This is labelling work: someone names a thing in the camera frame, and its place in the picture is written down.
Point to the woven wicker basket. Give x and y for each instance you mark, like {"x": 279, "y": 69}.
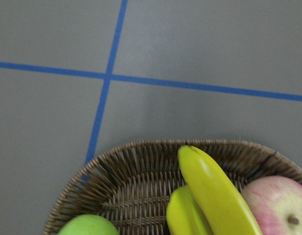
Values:
{"x": 130, "y": 185}

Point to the yellow star fruit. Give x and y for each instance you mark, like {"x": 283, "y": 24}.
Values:
{"x": 183, "y": 215}

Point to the green pear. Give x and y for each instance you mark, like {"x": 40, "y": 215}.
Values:
{"x": 89, "y": 224}

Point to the pink apple front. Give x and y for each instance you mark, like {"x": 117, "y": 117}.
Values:
{"x": 276, "y": 203}

